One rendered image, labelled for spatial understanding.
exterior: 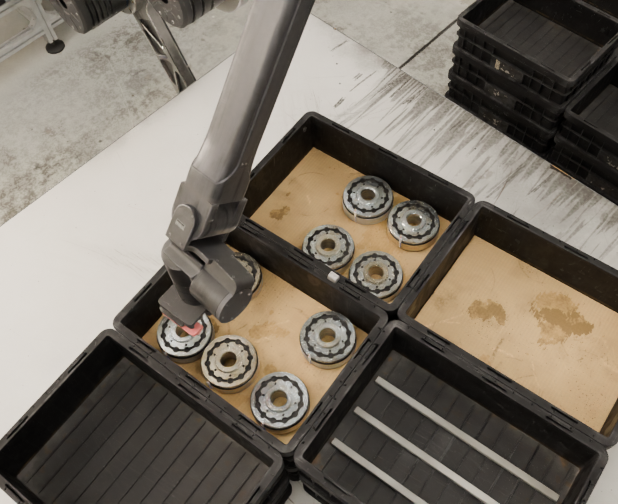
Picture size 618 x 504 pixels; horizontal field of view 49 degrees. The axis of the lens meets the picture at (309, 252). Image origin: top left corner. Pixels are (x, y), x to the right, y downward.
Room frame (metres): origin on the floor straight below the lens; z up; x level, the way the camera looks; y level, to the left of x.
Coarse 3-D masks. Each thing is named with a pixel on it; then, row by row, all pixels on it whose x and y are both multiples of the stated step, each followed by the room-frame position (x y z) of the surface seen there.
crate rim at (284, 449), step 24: (264, 240) 0.67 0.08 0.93; (144, 288) 0.59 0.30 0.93; (336, 288) 0.55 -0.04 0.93; (120, 312) 0.55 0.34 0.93; (384, 312) 0.49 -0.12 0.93; (168, 360) 0.45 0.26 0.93; (192, 384) 0.40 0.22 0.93; (336, 384) 0.37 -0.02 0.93; (264, 432) 0.31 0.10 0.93; (288, 456) 0.27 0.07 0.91
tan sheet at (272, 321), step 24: (264, 288) 0.62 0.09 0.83; (288, 288) 0.61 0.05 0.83; (264, 312) 0.57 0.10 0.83; (288, 312) 0.56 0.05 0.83; (312, 312) 0.56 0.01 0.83; (144, 336) 0.54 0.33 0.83; (216, 336) 0.53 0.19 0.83; (264, 336) 0.52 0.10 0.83; (288, 336) 0.51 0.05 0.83; (360, 336) 0.50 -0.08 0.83; (264, 360) 0.47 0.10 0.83; (288, 360) 0.46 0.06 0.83; (312, 384) 0.41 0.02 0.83; (240, 408) 0.38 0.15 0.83; (312, 408) 0.37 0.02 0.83
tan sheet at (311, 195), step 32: (320, 160) 0.91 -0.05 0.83; (288, 192) 0.84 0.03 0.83; (320, 192) 0.83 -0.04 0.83; (288, 224) 0.76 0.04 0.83; (320, 224) 0.75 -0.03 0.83; (352, 224) 0.74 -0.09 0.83; (384, 224) 0.74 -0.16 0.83; (416, 224) 0.73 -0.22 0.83; (448, 224) 0.72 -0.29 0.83; (416, 256) 0.65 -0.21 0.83
